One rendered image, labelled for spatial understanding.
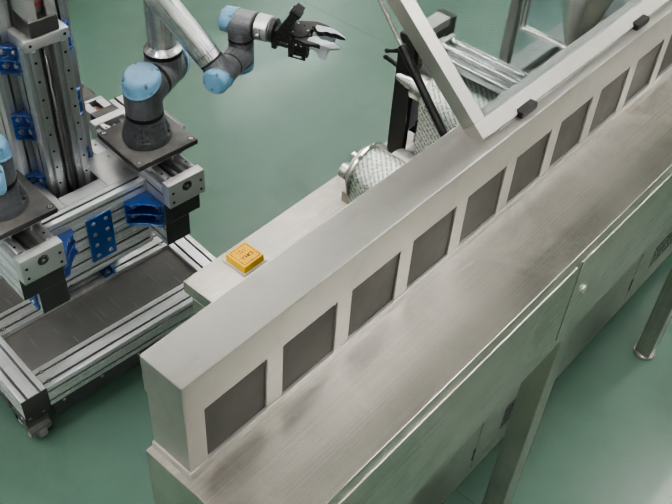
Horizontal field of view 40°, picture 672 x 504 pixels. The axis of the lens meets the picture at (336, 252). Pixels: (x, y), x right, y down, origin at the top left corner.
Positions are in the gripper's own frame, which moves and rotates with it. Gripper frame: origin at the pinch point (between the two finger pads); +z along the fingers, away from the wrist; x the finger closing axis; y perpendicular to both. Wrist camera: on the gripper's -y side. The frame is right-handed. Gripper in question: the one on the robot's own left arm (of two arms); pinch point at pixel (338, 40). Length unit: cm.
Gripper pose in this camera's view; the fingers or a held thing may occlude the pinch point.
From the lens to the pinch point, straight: 258.5
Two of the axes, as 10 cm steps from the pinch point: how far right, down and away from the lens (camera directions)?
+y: -0.1, 6.2, 7.9
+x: -3.6, 7.3, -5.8
